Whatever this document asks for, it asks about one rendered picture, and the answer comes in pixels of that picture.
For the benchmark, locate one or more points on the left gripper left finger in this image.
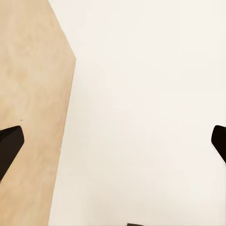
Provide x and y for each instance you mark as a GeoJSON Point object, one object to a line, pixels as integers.
{"type": "Point", "coordinates": [11, 141]}

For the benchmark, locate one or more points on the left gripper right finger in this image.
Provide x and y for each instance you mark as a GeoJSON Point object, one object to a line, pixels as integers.
{"type": "Point", "coordinates": [218, 139]}

